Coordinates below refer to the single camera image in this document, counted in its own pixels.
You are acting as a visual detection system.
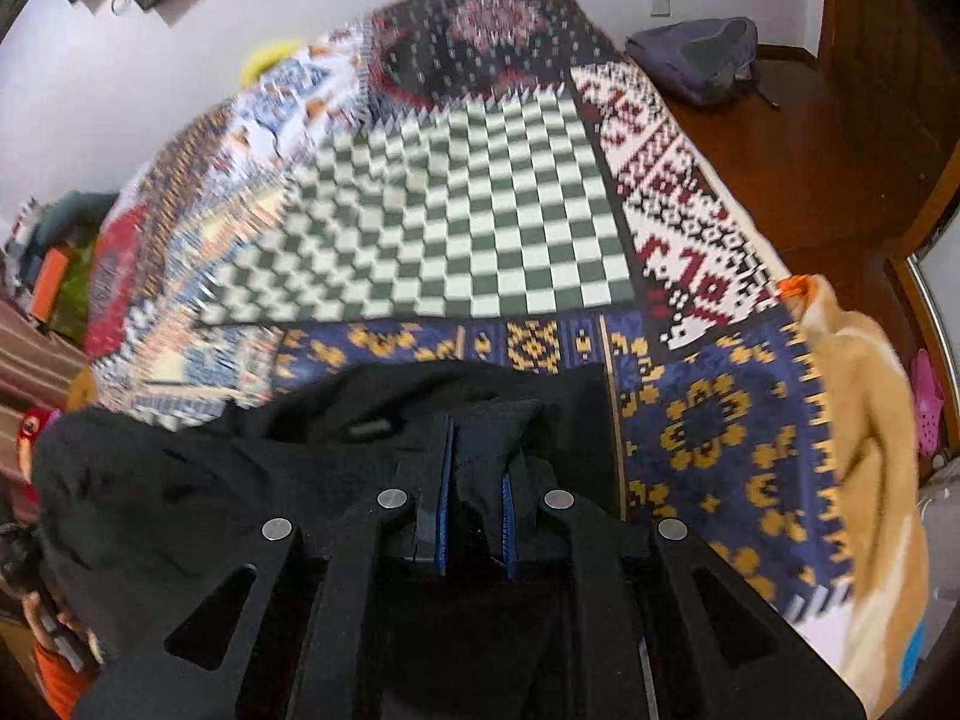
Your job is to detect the pink slippers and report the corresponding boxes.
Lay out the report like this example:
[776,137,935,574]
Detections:
[910,349,949,456]

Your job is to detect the pile of clothes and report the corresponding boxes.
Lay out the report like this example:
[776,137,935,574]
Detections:
[4,199,47,287]

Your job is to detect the yellow foam tube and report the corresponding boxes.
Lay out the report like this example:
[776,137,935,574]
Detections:
[240,41,307,85]

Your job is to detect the orange box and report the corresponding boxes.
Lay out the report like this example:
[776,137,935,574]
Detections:
[30,247,74,317]

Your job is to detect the person's left hand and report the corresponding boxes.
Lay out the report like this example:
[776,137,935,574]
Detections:
[22,589,102,672]

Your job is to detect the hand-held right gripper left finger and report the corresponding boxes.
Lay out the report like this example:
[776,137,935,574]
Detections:
[75,412,460,720]

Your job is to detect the striped brown curtain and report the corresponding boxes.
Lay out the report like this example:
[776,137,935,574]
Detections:
[0,292,92,425]

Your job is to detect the grey plush pillow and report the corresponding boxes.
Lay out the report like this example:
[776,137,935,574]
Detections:
[37,191,121,242]

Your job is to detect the brown wooden door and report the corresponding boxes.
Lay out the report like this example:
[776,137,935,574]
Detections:
[817,0,960,196]

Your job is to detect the grey-blue backpack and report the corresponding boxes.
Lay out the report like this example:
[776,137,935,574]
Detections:
[626,17,782,108]

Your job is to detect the red plush toy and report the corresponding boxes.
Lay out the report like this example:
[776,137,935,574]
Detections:
[19,405,62,482]

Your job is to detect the patchwork patterned blanket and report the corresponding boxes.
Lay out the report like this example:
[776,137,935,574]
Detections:
[82,0,857,625]

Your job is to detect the orange fleece blanket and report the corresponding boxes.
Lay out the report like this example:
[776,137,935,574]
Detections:
[778,274,932,707]

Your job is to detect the black zip hoodie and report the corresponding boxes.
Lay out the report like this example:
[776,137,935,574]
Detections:
[30,364,627,720]

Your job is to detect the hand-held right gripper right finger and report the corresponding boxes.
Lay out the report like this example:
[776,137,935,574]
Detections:
[499,457,887,720]

